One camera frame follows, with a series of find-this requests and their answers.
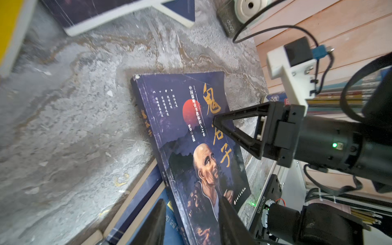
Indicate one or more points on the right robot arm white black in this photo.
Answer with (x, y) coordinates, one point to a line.
(361, 147)

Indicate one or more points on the yellow book left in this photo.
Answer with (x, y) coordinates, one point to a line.
(16, 17)

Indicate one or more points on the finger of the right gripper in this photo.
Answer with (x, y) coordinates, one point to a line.
(252, 128)

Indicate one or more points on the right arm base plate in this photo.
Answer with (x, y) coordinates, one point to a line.
(272, 191)

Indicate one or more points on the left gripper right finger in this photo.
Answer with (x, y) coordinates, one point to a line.
(232, 230)

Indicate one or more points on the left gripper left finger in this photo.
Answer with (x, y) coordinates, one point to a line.
(153, 230)

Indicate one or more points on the purple book under blue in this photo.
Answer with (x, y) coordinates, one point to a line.
(131, 207)

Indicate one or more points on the small blue book far right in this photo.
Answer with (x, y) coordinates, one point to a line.
(183, 11)

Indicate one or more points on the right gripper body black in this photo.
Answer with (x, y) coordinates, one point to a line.
(281, 133)

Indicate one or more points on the white tape roll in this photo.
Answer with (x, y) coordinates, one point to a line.
(232, 14)

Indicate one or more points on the dark portrait book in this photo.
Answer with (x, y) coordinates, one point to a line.
(79, 16)
(199, 164)

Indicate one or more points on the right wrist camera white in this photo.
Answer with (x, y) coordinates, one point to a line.
(293, 64)

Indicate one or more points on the blue book bottom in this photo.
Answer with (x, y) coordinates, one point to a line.
(172, 231)

